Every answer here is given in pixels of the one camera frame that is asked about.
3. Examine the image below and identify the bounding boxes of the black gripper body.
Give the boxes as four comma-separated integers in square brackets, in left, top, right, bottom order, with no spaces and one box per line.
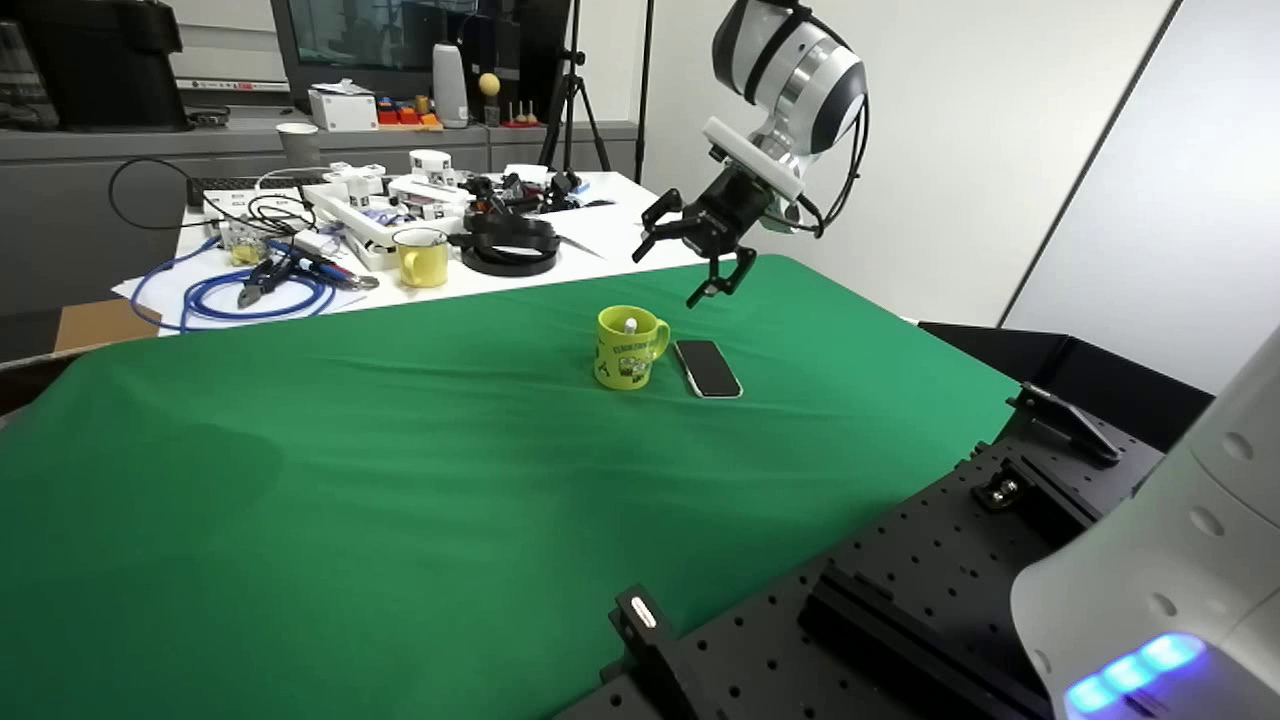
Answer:
[678,160,780,259]

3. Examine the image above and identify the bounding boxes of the yellow cup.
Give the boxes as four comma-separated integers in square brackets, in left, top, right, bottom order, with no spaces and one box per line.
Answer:
[391,236,457,292]

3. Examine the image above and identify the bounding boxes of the white side table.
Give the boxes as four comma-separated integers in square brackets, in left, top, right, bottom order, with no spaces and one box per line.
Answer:
[114,167,696,335]

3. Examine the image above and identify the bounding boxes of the black smartphone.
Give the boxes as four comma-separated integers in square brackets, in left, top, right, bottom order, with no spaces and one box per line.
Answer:
[672,335,749,402]

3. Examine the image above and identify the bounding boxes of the lime green mug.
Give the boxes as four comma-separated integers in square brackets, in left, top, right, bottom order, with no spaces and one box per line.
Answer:
[591,298,678,396]

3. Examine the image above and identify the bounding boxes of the black tripod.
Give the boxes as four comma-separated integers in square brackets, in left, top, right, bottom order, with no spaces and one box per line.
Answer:
[538,0,617,174]

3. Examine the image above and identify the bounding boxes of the yellow ball figure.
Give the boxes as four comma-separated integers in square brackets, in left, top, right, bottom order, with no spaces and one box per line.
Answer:
[477,66,510,133]

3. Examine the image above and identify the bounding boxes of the white cylindrical speaker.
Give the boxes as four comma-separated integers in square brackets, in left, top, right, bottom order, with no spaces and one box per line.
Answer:
[430,41,471,133]

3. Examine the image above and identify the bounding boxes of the white plastic tray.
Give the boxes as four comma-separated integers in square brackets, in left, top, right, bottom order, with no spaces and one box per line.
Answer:
[305,174,471,263]

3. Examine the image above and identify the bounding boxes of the white lidded container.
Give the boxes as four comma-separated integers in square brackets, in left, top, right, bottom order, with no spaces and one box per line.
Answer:
[305,77,382,137]

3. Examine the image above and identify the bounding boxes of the small black knob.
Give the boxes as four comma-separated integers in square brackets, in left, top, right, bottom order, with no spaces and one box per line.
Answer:
[975,471,1034,516]

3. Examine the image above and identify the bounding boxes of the black perforated breadboard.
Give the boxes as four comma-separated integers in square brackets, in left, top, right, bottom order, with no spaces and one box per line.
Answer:
[555,430,1174,720]

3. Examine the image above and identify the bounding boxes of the black pliers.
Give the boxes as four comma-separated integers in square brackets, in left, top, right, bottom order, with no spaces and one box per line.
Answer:
[235,247,316,311]

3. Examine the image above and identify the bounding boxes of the black mounting plate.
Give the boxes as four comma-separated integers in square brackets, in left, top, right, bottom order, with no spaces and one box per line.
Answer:
[797,553,1056,720]

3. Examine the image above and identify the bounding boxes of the green table cloth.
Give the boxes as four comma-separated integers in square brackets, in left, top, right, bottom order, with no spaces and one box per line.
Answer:
[0,253,1025,720]

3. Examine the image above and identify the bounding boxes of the dark desk chair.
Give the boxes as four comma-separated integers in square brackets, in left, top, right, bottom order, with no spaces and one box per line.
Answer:
[0,0,192,137]

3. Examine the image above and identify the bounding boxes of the grey counter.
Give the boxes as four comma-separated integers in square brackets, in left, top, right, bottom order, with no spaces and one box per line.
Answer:
[0,117,645,323]

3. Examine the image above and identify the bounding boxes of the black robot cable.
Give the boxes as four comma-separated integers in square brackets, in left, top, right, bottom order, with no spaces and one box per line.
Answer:
[797,90,873,238]

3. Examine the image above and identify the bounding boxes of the black coiled cable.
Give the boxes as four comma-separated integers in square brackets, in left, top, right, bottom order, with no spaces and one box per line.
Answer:
[457,211,566,278]

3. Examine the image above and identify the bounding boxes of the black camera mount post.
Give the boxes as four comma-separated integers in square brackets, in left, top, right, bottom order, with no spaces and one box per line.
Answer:
[609,588,696,720]

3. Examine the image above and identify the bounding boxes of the black clamp bracket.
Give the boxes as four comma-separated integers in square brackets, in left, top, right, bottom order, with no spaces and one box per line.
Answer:
[1011,378,1126,468]

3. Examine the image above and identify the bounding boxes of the blue cable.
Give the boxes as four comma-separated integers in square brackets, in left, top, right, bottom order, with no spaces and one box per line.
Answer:
[129,236,345,335]

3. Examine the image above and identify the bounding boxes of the thin black cable loop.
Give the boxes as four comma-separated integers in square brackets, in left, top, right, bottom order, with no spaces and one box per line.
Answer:
[106,151,211,263]

